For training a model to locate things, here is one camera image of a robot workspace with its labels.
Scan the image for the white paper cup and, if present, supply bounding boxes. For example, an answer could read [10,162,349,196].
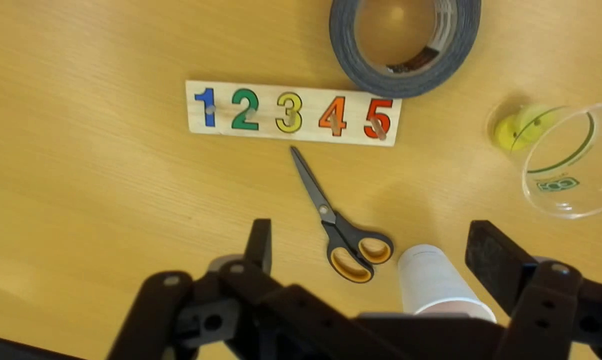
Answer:
[394,241,500,324]

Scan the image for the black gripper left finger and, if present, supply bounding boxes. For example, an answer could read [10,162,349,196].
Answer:
[106,217,356,360]

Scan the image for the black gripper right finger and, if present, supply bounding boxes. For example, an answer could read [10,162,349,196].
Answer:
[464,217,602,360]

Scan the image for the clear drinking glass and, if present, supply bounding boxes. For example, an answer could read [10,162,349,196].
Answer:
[488,100,602,222]

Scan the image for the grey orange handled scissors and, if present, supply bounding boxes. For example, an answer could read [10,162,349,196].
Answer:
[289,143,396,285]

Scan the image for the wooden number peg board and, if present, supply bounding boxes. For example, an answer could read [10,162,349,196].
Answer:
[184,78,404,147]

